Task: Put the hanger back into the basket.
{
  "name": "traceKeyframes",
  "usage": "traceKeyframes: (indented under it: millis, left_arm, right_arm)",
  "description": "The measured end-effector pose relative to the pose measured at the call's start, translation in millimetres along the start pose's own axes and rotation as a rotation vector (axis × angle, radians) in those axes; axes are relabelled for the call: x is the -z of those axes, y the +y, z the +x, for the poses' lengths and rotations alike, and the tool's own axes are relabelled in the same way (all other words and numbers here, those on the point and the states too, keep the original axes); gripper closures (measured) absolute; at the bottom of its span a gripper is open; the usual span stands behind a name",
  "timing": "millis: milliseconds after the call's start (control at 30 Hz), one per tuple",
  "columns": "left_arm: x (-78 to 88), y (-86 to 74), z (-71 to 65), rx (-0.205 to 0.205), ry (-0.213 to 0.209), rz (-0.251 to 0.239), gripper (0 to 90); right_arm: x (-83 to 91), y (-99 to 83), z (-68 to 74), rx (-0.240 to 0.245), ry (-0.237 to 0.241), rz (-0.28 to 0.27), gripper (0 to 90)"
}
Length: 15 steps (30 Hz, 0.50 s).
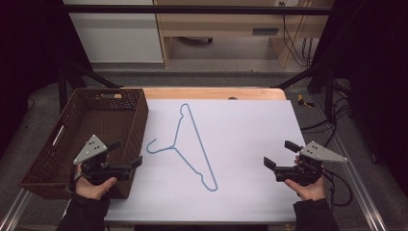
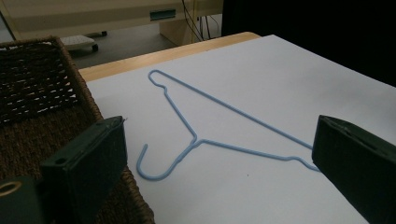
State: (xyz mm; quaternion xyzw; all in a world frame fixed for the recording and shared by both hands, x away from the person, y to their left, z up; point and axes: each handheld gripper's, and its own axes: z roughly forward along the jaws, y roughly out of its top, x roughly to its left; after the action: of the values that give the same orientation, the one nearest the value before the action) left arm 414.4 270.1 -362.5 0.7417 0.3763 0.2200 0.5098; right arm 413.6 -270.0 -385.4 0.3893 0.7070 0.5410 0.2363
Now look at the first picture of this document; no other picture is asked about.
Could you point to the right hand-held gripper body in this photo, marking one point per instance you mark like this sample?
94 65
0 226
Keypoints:
304 173

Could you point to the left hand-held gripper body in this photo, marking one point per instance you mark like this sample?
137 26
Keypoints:
96 173

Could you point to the person's left hand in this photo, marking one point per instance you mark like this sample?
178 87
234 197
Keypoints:
91 190

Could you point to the person's right hand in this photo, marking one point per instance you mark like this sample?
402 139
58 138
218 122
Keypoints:
309 192

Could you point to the brown woven plastic basket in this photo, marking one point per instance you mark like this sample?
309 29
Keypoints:
93 125

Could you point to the white table cover sheet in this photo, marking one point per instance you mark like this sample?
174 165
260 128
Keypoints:
243 144

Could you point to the yellow and black tool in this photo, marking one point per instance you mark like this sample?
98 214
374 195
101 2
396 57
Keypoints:
303 102

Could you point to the black metal stand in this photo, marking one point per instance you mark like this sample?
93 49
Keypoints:
328 93
62 86

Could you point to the black curtain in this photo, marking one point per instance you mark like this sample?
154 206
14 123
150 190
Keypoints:
29 48
375 80

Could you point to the white cabinet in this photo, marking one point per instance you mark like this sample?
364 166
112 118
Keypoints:
118 38

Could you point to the light wooden desk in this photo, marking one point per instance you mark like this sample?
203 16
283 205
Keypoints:
218 24

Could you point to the aluminium rail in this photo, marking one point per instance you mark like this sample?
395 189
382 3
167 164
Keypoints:
14 210
356 179

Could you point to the black horizontal frame bar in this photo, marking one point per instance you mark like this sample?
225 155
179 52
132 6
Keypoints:
192 9

